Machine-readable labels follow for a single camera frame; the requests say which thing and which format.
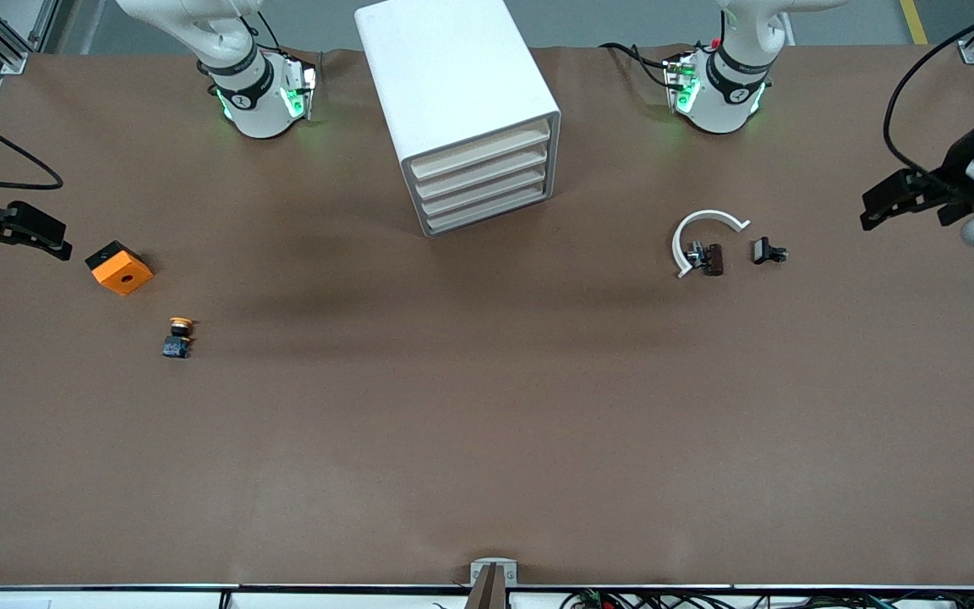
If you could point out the small black connector part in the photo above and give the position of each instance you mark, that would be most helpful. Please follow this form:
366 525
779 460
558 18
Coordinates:
764 250

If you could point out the white table edge rail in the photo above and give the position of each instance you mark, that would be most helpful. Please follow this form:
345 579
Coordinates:
115 596

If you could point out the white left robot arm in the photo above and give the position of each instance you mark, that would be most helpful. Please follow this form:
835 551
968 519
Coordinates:
719 110

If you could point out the large table cover mat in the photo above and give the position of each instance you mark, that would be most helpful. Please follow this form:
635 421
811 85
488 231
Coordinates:
487 440

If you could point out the yellow mushroom push button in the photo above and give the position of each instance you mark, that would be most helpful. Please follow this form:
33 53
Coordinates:
177 338

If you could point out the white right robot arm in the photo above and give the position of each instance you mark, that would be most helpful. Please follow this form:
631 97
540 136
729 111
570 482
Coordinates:
259 110

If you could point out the grey metal bracket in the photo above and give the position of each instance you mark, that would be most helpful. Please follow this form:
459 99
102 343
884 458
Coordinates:
478 567

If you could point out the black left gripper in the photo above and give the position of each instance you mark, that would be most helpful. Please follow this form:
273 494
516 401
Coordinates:
957 169

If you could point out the brown camera post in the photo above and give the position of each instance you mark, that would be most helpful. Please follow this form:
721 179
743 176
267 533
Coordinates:
489 592

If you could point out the black clip with metal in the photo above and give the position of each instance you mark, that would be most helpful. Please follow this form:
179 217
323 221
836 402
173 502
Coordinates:
712 259

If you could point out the orange box with hole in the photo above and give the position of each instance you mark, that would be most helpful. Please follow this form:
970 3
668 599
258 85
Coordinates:
122 272

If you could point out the white curved plastic piece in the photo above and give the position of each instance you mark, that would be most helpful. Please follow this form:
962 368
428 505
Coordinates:
705 216

